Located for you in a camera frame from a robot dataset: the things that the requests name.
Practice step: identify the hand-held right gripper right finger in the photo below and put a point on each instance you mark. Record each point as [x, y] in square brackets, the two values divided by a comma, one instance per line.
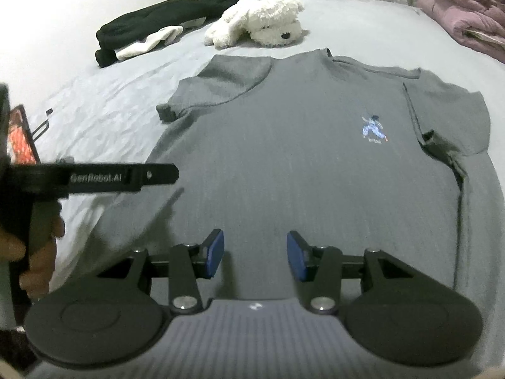
[296, 254]

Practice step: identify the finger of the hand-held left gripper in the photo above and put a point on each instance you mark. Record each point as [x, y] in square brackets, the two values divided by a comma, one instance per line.
[118, 177]

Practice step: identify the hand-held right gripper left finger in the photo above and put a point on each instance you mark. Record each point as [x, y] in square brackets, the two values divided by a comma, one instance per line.
[216, 252]

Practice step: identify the grey t-shirt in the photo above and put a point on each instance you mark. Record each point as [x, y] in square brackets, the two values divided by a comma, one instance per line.
[296, 158]

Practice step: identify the black clothes pile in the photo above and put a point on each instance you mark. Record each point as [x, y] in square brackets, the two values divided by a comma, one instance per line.
[158, 17]

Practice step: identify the person's left hand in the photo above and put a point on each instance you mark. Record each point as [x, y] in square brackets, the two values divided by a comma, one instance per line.
[39, 272]

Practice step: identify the white cloth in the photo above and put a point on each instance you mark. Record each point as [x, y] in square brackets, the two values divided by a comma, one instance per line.
[150, 41]

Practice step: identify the white plush dog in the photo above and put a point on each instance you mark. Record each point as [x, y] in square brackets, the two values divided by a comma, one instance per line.
[260, 19]

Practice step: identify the folded pink quilt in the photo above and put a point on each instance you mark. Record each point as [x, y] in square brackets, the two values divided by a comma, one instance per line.
[465, 12]

